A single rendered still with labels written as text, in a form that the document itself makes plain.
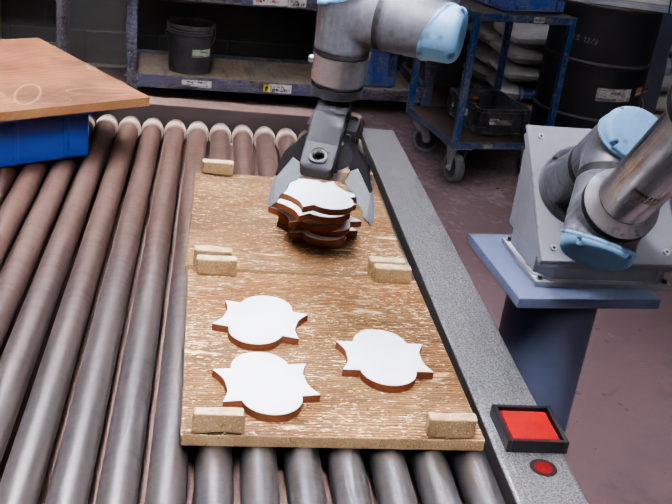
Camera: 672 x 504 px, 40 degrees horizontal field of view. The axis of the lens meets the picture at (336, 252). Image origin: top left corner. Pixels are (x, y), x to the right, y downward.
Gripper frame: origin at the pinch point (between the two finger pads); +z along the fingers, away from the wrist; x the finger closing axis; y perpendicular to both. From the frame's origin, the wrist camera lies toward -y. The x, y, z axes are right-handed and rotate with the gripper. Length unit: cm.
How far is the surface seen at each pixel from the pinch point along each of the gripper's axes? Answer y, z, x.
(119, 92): 47, 6, 48
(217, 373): -30.5, 6.8, 6.1
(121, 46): 430, 137, 194
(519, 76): 432, 114, -54
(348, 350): -19.9, 7.5, -8.4
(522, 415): -24.9, 8.5, -31.3
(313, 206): 11.6, 4.2, 2.6
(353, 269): 6.5, 11.3, -5.5
